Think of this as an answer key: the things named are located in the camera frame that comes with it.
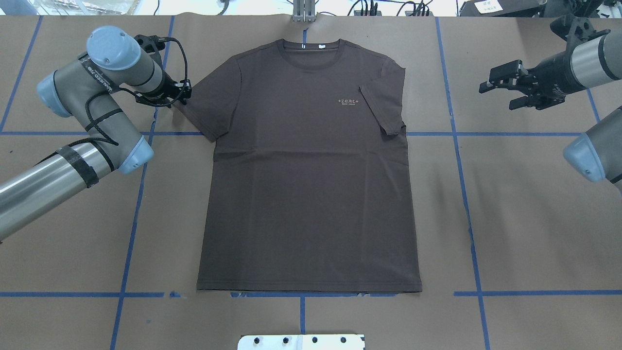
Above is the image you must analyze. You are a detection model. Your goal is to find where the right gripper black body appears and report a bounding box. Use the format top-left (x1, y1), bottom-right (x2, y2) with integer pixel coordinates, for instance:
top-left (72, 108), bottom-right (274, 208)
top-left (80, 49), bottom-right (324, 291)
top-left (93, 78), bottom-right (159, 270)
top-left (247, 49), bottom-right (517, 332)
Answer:
top-left (522, 53), bottom-right (578, 105)

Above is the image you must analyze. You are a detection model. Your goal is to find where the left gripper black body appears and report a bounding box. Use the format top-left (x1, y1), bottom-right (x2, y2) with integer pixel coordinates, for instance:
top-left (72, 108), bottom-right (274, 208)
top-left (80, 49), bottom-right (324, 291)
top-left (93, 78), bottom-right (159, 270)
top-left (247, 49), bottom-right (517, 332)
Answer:
top-left (157, 72), bottom-right (186, 102)

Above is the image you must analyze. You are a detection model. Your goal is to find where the dark brown t-shirt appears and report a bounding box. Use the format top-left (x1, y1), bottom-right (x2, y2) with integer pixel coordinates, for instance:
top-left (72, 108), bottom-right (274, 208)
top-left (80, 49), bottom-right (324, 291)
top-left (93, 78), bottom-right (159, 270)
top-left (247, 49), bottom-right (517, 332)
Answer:
top-left (177, 39), bottom-right (422, 293)

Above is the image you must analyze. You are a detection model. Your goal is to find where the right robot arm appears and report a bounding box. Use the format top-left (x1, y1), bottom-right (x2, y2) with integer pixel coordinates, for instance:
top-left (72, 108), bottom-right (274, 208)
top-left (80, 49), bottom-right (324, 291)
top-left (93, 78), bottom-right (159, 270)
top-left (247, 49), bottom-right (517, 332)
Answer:
top-left (479, 30), bottom-right (621, 189)

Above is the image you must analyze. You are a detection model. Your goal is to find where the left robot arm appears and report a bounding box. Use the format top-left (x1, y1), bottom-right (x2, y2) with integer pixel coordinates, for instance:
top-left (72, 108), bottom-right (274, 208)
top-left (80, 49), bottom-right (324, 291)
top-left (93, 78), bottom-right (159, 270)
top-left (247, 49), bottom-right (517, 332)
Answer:
top-left (0, 26), bottom-right (192, 240)

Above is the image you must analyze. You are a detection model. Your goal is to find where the black box with label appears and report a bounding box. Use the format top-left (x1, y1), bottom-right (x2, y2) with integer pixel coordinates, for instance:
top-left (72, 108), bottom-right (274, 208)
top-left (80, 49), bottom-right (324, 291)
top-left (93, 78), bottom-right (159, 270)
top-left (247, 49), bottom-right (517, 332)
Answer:
top-left (458, 0), bottom-right (546, 18)

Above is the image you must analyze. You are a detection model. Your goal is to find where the clear plastic bag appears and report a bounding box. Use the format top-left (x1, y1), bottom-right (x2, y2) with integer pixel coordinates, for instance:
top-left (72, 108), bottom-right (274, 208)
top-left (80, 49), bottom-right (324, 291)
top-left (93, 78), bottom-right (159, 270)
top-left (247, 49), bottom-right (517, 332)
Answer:
top-left (45, 0), bottom-right (141, 16)

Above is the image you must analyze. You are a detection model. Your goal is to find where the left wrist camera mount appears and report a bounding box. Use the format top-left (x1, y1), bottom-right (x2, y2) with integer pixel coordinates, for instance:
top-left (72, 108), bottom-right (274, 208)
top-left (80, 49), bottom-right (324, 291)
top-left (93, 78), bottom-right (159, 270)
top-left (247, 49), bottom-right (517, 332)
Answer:
top-left (134, 34), bottom-right (166, 66)

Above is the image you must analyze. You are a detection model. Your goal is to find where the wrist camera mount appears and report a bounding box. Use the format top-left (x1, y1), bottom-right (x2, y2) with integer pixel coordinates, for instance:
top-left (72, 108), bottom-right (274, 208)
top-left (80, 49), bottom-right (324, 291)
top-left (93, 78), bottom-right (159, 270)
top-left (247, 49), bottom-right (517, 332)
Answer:
top-left (550, 14), bottom-right (611, 52)
top-left (134, 34), bottom-right (166, 66)

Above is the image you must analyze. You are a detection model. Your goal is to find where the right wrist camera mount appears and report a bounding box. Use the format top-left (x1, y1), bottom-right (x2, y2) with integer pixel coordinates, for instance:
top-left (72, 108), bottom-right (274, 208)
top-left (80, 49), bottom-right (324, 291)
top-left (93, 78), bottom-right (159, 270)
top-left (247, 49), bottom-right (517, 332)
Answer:
top-left (550, 14), bottom-right (611, 52)

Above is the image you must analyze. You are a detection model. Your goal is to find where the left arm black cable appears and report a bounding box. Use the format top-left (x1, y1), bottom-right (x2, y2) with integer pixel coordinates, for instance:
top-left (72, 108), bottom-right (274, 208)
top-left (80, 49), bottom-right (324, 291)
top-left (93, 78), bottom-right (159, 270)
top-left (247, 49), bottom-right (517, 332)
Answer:
top-left (85, 38), bottom-right (190, 146)

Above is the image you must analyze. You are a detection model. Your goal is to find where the aluminium frame post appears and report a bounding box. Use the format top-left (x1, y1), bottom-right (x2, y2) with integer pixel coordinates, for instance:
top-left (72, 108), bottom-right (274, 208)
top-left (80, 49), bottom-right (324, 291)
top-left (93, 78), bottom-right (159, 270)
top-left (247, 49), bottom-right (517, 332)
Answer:
top-left (289, 0), bottom-right (317, 22)

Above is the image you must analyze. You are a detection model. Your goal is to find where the white pedestal column base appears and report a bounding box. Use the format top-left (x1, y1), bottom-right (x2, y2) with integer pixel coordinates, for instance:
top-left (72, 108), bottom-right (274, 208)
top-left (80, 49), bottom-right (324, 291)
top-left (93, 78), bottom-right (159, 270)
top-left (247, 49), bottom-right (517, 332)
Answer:
top-left (236, 334), bottom-right (366, 350)

